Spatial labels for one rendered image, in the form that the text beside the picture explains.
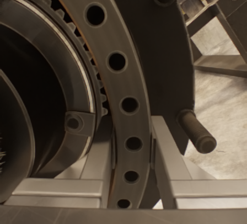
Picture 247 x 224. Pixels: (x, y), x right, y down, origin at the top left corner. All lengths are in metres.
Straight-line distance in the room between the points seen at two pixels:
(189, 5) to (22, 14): 3.08
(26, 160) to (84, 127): 0.07
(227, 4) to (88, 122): 1.22
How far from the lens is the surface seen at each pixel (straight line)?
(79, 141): 0.24
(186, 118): 0.18
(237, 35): 1.36
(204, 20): 1.33
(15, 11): 0.24
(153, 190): 0.25
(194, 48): 2.39
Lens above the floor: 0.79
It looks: 12 degrees down
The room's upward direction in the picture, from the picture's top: 42 degrees counter-clockwise
